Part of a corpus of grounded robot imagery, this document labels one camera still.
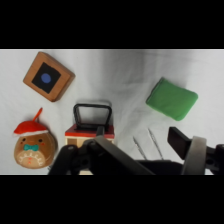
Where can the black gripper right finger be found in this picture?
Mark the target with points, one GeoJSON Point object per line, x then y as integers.
{"type": "Point", "coordinates": [196, 155]}

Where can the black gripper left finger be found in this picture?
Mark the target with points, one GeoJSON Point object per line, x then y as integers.
{"type": "Point", "coordinates": [110, 151]}

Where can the silver metal tweezers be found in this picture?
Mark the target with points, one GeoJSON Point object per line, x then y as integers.
{"type": "Point", "coordinates": [154, 141]}

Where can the green bean bag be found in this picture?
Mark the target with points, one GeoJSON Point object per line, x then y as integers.
{"type": "Point", "coordinates": [172, 99]}

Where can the white tablecloth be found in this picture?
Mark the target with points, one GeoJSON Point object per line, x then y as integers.
{"type": "Point", "coordinates": [126, 76]}

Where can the gingerbread man plush toy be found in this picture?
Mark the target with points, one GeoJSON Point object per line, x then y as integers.
{"type": "Point", "coordinates": [32, 146]}

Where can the wooden block with blue dot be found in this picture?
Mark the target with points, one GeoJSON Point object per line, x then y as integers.
{"type": "Point", "coordinates": [48, 76]}

